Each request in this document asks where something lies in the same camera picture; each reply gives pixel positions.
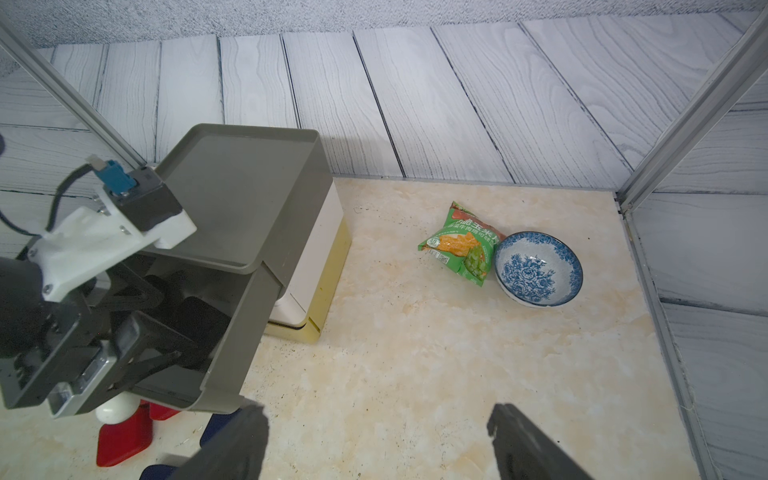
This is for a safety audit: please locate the left aluminium frame post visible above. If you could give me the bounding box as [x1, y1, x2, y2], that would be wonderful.
[1, 13, 147, 167]

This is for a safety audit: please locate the white drawer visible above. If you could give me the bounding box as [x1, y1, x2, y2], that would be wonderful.
[269, 182, 343, 327]

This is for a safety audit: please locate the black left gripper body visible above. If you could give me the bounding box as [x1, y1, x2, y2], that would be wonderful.
[1, 258, 180, 417]

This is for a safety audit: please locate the grey top drawer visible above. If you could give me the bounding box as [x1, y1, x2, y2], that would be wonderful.
[119, 124, 334, 415]

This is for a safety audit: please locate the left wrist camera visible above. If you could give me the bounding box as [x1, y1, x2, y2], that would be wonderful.
[29, 155, 197, 303]

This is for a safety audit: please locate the red brooch box front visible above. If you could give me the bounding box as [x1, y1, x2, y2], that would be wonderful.
[96, 401, 153, 468]

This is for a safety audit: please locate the aluminium frame post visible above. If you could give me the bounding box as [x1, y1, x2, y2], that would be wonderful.
[1, 13, 147, 167]
[617, 10, 767, 215]

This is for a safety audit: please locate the right aluminium frame post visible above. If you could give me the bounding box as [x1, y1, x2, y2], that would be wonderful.
[617, 10, 767, 215]

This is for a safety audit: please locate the yellow bottom drawer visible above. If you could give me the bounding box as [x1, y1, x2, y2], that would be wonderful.
[265, 219, 352, 344]

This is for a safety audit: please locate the blue white ceramic bowl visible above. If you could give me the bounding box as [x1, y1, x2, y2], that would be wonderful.
[493, 231, 584, 308]

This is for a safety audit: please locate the black brooch box front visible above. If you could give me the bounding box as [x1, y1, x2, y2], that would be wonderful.
[169, 297, 231, 368]

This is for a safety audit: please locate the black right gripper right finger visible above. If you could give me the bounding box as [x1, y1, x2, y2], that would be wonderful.
[487, 404, 593, 480]

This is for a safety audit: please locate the three-tier drawer cabinet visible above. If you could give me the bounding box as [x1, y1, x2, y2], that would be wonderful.
[128, 124, 354, 415]

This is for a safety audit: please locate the red brooch box rear right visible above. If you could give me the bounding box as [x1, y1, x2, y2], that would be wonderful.
[148, 402, 180, 422]

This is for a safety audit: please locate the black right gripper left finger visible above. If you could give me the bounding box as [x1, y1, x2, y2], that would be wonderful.
[170, 403, 269, 480]

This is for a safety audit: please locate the red brooch box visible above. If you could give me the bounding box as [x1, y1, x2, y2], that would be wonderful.
[96, 401, 153, 468]
[148, 402, 180, 422]

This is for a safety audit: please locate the green snack packet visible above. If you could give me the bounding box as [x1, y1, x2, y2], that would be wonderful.
[417, 202, 506, 287]

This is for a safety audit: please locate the blue brooch box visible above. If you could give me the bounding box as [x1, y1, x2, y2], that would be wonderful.
[139, 464, 177, 480]
[199, 409, 241, 447]

